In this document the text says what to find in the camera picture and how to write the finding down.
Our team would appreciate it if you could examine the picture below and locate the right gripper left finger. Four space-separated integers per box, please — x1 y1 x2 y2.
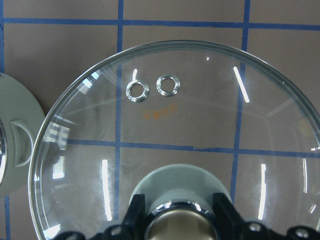
49 193 151 240

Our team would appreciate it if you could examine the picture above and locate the brown grid table mat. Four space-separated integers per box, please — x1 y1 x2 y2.
0 0 320 240

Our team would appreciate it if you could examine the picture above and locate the glass pot lid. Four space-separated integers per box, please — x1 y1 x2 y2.
28 40 320 240

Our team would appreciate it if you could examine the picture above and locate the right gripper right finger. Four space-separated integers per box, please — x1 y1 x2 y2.
212 192 320 240

